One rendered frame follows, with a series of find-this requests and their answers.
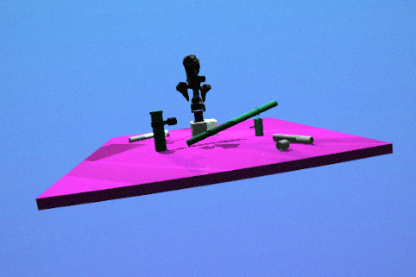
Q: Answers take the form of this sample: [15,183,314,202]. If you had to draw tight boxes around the white cylindrical tube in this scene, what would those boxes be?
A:
[129,133,154,142]

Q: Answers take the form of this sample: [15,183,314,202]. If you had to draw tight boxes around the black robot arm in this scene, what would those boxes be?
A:
[182,54,205,123]

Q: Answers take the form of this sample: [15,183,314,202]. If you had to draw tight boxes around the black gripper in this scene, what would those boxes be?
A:
[176,73,211,102]

